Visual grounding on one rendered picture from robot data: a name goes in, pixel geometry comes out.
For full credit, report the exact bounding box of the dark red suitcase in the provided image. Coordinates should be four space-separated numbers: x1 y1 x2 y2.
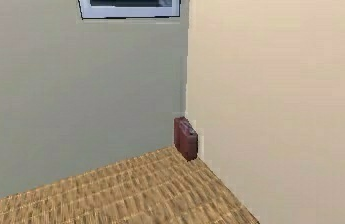
173 116 199 162

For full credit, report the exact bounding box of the white framed window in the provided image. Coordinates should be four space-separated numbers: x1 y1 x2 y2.
77 0 182 20

